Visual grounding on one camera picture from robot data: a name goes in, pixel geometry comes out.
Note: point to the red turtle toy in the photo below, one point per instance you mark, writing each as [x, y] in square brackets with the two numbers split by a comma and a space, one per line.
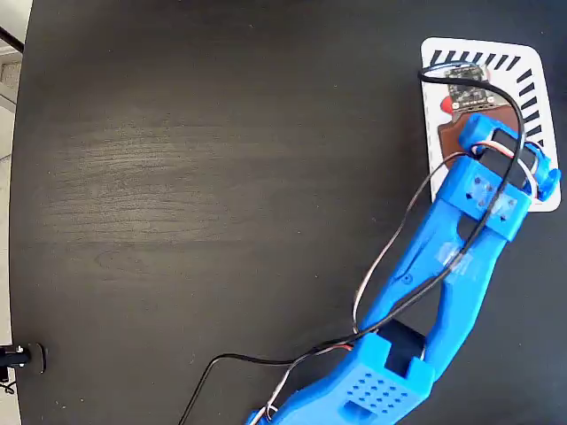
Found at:
[446, 105]

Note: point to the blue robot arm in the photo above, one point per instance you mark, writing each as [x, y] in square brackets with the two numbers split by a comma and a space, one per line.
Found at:
[460, 265]

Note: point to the white plastic basket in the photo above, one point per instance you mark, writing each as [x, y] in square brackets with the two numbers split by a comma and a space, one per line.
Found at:
[531, 57]

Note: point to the black table clamp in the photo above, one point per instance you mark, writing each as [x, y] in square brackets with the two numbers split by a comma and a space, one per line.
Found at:
[22, 356]

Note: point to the camera circuit board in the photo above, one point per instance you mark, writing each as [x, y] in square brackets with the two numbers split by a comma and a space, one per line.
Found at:
[469, 88]

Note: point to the black window frame bar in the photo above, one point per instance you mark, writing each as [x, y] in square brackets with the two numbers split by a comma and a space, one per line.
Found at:
[11, 39]

